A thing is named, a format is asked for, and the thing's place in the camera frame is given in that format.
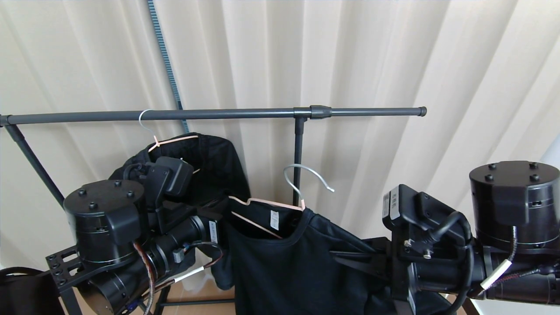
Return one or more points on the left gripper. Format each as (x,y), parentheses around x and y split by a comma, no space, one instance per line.
(175,245)

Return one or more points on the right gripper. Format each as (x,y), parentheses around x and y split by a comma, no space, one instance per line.
(446,275)

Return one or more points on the beige curtain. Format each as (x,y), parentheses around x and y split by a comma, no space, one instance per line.
(350,52)

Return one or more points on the black garment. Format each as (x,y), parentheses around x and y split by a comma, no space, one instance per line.
(284,271)

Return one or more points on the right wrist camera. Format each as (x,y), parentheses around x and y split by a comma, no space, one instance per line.
(407,205)

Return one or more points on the black clothes rack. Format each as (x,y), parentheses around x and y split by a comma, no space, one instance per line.
(218,114)

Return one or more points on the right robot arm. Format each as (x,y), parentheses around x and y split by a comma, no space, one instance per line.
(512,197)

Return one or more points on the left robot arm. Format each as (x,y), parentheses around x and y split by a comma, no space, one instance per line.
(100,218)

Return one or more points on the black shorts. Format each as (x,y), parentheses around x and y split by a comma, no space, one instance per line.
(218,170)

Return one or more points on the pink clothes hanger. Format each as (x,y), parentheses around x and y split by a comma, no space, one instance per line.
(175,140)
(267,202)

